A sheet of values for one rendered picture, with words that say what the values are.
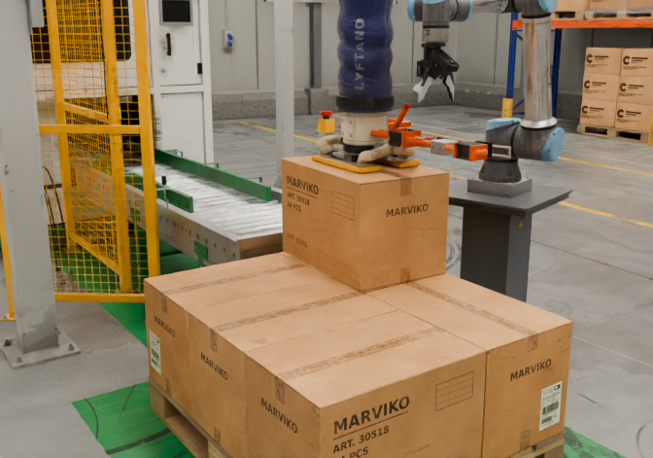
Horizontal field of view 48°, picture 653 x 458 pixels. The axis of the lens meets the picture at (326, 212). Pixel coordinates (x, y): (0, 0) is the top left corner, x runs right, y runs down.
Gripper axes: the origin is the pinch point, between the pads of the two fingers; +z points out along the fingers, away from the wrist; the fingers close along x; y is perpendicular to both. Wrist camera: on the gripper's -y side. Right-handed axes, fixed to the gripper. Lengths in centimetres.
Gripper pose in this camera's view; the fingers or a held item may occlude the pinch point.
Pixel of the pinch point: (436, 102)
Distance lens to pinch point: 258.0
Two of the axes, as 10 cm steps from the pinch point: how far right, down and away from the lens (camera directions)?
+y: -5.4, -2.0, 8.2
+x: -8.4, 1.3, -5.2
